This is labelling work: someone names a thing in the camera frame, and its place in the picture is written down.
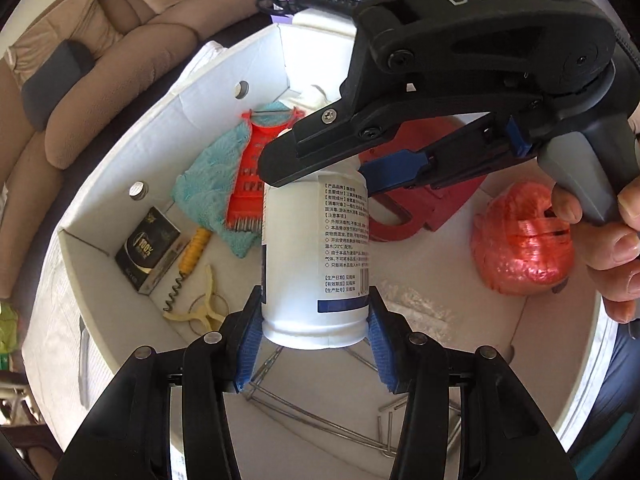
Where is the small black box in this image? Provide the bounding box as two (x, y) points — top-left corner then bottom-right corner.
(114, 206), (182, 295)

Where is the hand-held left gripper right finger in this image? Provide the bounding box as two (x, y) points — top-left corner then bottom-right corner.
(367, 287), (577, 480)

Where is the red plastic object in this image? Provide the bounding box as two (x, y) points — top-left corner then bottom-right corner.
(357, 115), (495, 244)

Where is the metal wire rack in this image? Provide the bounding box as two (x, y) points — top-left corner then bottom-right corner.
(245, 344), (464, 459)

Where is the dark grey cushion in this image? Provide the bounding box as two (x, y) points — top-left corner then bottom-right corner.
(21, 40), (96, 129)

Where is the green plastic bag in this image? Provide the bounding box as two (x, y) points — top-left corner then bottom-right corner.
(0, 300), (27, 361)

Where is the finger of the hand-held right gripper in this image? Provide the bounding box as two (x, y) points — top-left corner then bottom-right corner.
(256, 82), (545, 188)
(359, 121), (528, 197)

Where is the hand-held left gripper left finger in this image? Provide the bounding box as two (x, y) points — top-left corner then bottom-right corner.
(52, 285), (266, 480)

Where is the white plastic bottle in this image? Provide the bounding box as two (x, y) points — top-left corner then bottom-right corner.
(260, 156), (374, 351)

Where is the brown sofa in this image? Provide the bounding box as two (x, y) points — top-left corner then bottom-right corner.
(0, 0), (242, 306)

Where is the teal fluffy cloth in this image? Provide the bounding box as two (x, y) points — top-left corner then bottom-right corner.
(171, 122), (266, 260)

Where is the yellow handled corkscrew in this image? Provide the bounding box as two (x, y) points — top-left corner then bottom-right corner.
(162, 227), (212, 313)

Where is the red plastic twine ball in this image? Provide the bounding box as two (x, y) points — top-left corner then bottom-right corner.
(470, 180), (576, 297)

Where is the person's right hand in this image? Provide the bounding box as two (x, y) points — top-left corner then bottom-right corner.
(550, 179), (640, 324)

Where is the white cardboard box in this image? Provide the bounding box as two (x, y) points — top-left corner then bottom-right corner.
(57, 10), (618, 461)

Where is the cream plastic clip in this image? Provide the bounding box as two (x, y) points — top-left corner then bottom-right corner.
(164, 265), (227, 334)

